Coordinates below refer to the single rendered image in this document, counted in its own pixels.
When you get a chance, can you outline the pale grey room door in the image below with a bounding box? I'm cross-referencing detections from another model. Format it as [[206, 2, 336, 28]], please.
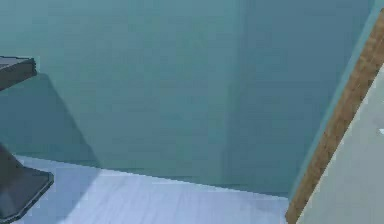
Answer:
[[295, 64, 384, 224]]

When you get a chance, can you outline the brown wooden door frame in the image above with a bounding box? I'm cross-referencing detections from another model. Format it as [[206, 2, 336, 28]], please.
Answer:
[[284, 9, 384, 224]]

